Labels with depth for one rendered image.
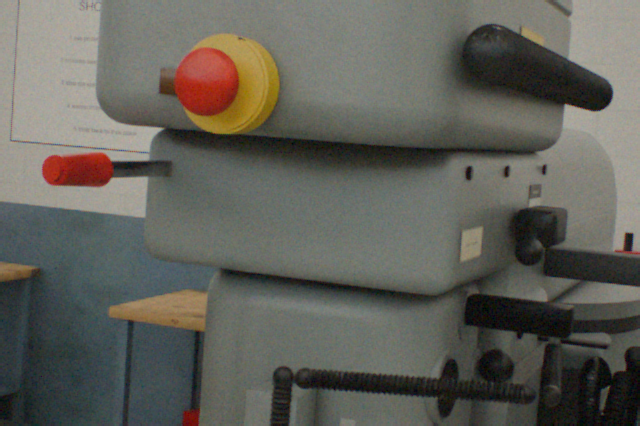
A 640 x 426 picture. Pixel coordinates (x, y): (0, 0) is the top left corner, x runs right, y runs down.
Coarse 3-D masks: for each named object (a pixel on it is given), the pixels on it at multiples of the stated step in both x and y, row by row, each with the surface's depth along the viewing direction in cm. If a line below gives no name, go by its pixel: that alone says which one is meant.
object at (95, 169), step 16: (48, 160) 69; (64, 160) 69; (80, 160) 71; (96, 160) 72; (112, 160) 76; (128, 160) 77; (144, 160) 79; (160, 160) 81; (48, 176) 69; (64, 176) 69; (80, 176) 70; (96, 176) 72; (112, 176) 75; (128, 176) 77; (144, 176) 79; (160, 176) 81
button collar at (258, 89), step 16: (224, 48) 67; (240, 48) 67; (256, 48) 67; (240, 64) 67; (256, 64) 67; (272, 64) 68; (240, 80) 67; (256, 80) 67; (272, 80) 67; (240, 96) 67; (256, 96) 67; (272, 96) 67; (224, 112) 67; (240, 112) 67; (256, 112) 67; (208, 128) 68; (224, 128) 67; (240, 128) 67
